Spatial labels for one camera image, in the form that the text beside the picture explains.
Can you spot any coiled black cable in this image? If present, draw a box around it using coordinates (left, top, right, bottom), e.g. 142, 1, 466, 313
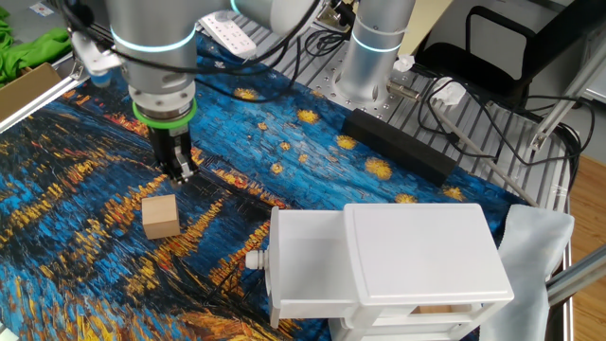
302, 28, 354, 59

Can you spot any white drawer with round knob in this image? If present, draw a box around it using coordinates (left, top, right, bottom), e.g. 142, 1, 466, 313
244, 206, 361, 330

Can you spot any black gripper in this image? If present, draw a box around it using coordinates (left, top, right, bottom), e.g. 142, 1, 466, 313
150, 123, 199, 185

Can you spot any beige board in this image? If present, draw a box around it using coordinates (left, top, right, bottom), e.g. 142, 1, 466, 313
401, 0, 455, 56

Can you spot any white plastic drawer cabinet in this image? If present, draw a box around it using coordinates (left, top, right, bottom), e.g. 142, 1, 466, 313
329, 203, 516, 341

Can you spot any black office chair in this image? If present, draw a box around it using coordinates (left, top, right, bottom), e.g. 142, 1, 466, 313
416, 0, 606, 103

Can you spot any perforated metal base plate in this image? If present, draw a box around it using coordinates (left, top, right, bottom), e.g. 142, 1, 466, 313
310, 59, 427, 125

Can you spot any aluminium frame post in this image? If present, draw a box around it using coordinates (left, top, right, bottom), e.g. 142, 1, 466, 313
527, 45, 606, 153
546, 245, 606, 307

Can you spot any starry night painted tablecloth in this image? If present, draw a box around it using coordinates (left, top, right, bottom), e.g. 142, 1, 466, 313
0, 32, 526, 341

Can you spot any green flange ring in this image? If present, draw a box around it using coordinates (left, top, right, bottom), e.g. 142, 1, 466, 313
132, 98, 198, 131

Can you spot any light wooden cube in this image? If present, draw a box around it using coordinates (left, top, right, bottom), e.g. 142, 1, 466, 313
141, 193, 182, 241

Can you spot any black foam block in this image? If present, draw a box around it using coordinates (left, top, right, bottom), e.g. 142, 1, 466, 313
341, 108, 458, 188

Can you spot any green cloth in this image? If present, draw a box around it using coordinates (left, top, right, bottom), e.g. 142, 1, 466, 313
0, 7, 72, 86

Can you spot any small printed card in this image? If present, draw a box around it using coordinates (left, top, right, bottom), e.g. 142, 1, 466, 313
28, 2, 56, 18

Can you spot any white plastic drawer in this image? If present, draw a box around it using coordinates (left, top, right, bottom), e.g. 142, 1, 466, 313
340, 302, 479, 341

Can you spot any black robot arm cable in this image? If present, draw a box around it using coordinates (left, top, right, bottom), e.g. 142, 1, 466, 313
61, 0, 328, 103

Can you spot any aluminium table edge rail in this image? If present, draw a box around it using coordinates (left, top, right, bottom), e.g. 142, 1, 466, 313
0, 59, 86, 135

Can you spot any grey cable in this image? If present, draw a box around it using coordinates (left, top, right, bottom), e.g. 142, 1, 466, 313
431, 104, 540, 208

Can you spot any brown cardboard box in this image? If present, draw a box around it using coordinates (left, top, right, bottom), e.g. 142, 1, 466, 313
0, 63, 62, 122

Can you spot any silver metal bracket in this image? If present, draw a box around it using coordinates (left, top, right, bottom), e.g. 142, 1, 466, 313
315, 0, 356, 28

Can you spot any black table cable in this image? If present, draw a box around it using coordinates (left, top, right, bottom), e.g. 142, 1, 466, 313
416, 75, 597, 167

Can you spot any crumpled white paper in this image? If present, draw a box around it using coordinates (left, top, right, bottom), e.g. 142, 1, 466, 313
433, 77, 468, 106
392, 54, 417, 73

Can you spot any pale grey cloth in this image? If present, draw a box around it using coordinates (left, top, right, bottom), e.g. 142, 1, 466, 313
477, 204, 576, 341

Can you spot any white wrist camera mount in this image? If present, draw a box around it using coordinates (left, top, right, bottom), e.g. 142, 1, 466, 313
70, 30, 123, 90

